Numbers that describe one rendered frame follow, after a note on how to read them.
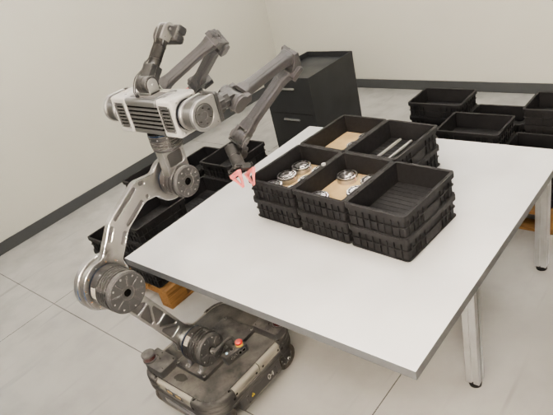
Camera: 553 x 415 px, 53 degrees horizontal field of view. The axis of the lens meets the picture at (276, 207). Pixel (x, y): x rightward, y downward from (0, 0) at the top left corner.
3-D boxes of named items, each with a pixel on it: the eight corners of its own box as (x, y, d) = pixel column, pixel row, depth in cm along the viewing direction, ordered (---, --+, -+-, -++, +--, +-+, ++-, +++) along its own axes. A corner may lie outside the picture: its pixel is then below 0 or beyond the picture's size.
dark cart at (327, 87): (327, 187, 442) (306, 79, 398) (284, 179, 470) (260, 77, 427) (367, 152, 479) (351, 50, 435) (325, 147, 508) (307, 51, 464)
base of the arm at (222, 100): (206, 121, 216) (198, 91, 210) (220, 113, 221) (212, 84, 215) (222, 123, 211) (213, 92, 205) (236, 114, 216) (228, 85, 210)
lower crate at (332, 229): (350, 247, 242) (346, 224, 236) (299, 230, 262) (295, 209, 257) (400, 202, 264) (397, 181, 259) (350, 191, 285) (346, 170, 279)
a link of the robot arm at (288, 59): (287, 37, 238) (305, 48, 234) (285, 62, 249) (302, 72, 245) (216, 90, 217) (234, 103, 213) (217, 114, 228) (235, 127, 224)
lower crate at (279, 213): (299, 230, 262) (295, 209, 257) (257, 217, 283) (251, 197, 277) (350, 191, 285) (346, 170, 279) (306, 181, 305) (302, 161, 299)
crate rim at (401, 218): (405, 223, 212) (404, 217, 211) (343, 207, 232) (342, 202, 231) (455, 175, 234) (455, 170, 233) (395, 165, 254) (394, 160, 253)
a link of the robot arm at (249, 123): (281, 53, 242) (301, 64, 239) (285, 59, 248) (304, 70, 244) (225, 133, 243) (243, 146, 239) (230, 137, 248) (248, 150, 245)
